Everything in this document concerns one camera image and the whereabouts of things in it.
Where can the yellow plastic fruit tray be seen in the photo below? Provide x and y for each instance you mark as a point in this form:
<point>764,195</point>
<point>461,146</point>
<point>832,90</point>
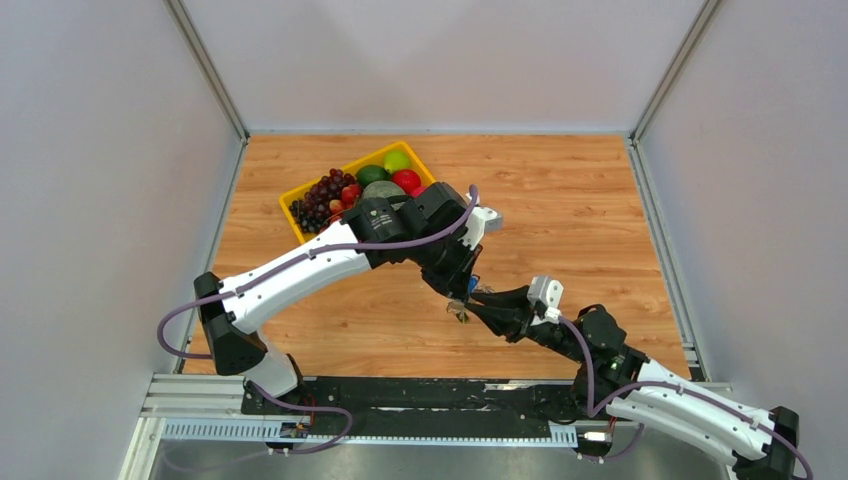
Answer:
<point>375,158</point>

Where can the dark green lime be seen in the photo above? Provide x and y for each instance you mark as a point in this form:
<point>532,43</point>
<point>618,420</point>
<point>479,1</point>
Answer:
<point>369,174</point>

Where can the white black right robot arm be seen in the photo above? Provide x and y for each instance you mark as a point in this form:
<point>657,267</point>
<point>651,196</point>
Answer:
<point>621,381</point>

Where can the dark purple grape bunch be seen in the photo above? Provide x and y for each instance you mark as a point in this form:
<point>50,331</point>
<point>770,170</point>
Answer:
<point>310,209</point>

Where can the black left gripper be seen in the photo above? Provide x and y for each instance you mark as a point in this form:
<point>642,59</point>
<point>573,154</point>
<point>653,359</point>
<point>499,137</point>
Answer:
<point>456,284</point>

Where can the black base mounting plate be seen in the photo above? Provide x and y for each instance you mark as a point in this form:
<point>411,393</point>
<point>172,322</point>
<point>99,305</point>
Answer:
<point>424,407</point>

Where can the aluminium front frame rail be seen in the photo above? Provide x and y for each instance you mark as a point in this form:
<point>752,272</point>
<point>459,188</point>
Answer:
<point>192,427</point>

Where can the green netted melon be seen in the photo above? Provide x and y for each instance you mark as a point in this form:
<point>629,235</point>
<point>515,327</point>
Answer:
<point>386,190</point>

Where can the light green apple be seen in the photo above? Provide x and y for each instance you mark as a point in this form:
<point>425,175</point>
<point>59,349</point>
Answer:
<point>396,160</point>

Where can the pink red apple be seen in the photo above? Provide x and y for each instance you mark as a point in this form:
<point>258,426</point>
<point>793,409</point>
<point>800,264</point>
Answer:
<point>417,191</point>

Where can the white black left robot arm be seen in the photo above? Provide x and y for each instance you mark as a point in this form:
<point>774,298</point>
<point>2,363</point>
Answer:
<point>438,230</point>

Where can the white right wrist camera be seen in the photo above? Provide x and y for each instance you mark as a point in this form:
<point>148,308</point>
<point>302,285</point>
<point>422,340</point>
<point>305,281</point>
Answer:
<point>544,295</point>

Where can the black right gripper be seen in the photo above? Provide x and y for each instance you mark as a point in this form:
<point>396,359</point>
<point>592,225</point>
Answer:
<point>509,323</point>

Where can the red cherry bunch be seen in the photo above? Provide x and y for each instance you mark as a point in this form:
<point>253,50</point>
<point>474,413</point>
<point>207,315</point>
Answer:
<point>349,197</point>

